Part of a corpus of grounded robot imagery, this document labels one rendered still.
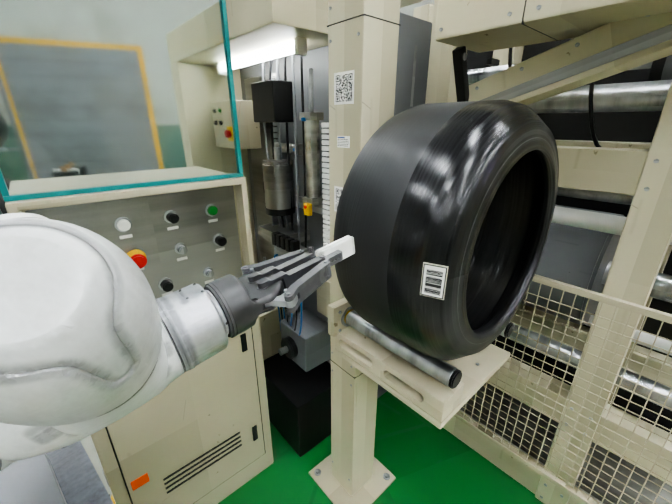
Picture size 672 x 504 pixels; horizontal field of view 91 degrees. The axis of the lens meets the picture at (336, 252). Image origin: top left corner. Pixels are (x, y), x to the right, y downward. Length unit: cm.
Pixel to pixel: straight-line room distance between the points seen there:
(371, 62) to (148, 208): 70
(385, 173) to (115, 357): 52
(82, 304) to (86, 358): 3
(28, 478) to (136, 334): 83
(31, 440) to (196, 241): 79
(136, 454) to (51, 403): 113
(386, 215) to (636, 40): 69
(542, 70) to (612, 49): 14
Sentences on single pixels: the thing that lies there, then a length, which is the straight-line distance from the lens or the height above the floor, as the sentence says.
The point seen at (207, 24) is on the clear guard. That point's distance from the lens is 110.
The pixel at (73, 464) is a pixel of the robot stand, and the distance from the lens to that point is 115.
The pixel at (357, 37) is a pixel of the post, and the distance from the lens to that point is 92.
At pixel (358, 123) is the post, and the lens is 89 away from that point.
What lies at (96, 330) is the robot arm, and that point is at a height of 133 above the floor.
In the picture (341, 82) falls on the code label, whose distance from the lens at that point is 95.
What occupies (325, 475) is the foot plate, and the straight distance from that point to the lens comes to 172.
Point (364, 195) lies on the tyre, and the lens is 64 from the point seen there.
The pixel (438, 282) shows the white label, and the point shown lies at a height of 118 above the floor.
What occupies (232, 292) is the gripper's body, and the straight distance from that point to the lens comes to 41.
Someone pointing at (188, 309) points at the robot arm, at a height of 124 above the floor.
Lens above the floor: 142
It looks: 21 degrees down
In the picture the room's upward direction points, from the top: straight up
